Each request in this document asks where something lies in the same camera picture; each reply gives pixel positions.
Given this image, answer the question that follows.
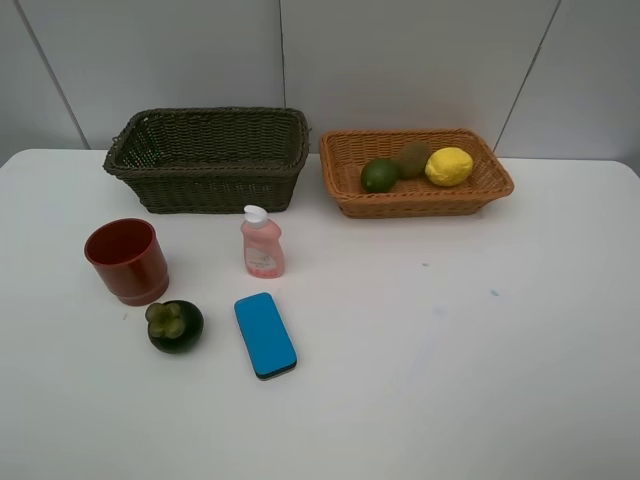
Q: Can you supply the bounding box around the orange wicker basket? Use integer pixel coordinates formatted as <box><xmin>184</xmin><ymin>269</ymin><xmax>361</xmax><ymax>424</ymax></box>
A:
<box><xmin>319</xmin><ymin>128</ymin><xmax>514</xmax><ymax>219</ymax></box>

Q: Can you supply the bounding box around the green lime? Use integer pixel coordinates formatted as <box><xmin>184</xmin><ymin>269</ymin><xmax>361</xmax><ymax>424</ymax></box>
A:
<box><xmin>360</xmin><ymin>157</ymin><xmax>398</xmax><ymax>193</ymax></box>

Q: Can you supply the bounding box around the pink soap bottle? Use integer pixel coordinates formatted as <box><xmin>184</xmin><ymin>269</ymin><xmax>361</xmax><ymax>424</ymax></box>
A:
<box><xmin>241</xmin><ymin>205</ymin><xmax>285</xmax><ymax>279</ymax></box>

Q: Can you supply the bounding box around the brown kiwi fruit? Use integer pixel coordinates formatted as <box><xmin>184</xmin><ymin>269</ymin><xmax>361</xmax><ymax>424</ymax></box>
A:
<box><xmin>394</xmin><ymin>141</ymin><xmax>431</xmax><ymax>180</ymax></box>

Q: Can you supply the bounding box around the red plastic cup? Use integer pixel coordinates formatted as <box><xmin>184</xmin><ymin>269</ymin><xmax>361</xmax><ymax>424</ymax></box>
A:
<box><xmin>84</xmin><ymin>218</ymin><xmax>169</xmax><ymax>306</ymax></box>

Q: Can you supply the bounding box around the blue board eraser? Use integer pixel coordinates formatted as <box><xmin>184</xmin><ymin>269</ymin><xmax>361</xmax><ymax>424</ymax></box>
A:
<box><xmin>234</xmin><ymin>292</ymin><xmax>297</xmax><ymax>380</ymax></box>

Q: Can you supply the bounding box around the dark brown wicker basket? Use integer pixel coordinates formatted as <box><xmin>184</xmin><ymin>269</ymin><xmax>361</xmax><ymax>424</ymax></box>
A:
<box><xmin>103</xmin><ymin>107</ymin><xmax>309</xmax><ymax>214</ymax></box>

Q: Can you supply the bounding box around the dark purple mangosteen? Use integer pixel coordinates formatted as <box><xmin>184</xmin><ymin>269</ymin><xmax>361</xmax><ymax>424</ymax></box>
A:
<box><xmin>145</xmin><ymin>300</ymin><xmax>205</xmax><ymax>354</ymax></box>

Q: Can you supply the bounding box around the yellow lemon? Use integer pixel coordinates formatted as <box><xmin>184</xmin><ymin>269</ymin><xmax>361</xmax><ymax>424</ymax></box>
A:
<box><xmin>425</xmin><ymin>147</ymin><xmax>473</xmax><ymax>187</ymax></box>

